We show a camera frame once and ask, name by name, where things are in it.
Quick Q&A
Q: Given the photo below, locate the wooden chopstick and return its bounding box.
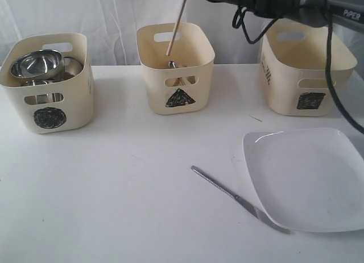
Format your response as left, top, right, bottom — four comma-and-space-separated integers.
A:
166, 0, 187, 56

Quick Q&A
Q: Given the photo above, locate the cream bin with circle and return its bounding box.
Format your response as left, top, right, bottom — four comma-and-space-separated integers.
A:
1, 33, 94, 134

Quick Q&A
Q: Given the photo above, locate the steel table knife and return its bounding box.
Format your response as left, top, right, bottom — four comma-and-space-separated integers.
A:
191, 165, 291, 235

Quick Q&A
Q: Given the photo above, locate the steel mug with handle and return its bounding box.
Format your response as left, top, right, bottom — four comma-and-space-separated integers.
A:
59, 56, 84, 81

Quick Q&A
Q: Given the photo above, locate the white square plate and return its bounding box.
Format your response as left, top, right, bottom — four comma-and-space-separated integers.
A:
242, 128, 363, 233

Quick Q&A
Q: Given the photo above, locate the steel spoon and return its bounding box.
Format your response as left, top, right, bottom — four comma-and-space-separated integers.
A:
168, 61, 189, 86

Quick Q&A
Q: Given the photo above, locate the wooden chopstick crossing cutlery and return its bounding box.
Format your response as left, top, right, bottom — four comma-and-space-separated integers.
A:
171, 62, 186, 86

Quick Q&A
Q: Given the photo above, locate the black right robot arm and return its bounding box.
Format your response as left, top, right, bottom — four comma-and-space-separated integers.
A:
207, 0, 363, 33

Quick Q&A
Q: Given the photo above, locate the cream bin with square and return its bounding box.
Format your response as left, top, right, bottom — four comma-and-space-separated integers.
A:
259, 22, 358, 117

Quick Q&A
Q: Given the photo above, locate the steel bowl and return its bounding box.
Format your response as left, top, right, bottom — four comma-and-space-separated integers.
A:
9, 49, 65, 81

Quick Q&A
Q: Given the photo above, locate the cream bin with triangle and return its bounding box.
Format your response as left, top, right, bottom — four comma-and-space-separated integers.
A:
136, 23, 215, 115

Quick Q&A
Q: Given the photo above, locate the small steel fork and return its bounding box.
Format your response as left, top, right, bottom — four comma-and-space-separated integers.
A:
182, 76, 196, 85

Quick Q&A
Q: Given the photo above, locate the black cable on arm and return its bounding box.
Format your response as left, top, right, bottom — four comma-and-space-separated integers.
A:
231, 3, 364, 135

